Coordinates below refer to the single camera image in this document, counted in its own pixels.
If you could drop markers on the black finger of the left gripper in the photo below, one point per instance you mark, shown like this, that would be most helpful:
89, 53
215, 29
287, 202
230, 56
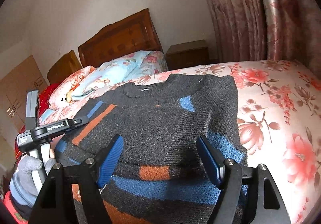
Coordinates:
77, 122

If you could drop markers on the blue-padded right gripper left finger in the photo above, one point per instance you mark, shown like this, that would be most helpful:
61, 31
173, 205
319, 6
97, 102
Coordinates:
107, 159

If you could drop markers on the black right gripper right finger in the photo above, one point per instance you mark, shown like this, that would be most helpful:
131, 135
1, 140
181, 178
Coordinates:
212, 160

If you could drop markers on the dark grey striped knit sweater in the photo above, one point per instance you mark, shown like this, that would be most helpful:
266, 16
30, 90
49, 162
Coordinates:
159, 177

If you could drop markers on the grey-gloved left hand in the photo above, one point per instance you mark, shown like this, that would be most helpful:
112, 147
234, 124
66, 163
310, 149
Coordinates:
22, 186

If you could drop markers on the pink floral pillow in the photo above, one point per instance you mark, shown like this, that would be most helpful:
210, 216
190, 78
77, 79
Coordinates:
61, 96

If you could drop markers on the red patterned bedding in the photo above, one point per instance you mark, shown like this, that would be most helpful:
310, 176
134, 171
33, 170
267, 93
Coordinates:
44, 97

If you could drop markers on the wooden louvered wardrobe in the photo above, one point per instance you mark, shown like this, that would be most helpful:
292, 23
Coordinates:
25, 77

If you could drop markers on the small wooden headboard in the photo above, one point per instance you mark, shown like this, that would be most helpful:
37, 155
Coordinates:
64, 67

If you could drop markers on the light blue floral quilt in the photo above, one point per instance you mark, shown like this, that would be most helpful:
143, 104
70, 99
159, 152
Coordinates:
132, 66

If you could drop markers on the pink floral bed sheet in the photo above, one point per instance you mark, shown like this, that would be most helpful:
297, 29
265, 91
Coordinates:
279, 111

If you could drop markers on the large wooden headboard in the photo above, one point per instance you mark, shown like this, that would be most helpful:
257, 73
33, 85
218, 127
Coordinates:
129, 35

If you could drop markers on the dark wooden nightstand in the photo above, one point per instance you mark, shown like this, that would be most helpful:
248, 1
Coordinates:
187, 54

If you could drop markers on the pink floral curtain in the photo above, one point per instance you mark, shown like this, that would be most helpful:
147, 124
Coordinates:
251, 30

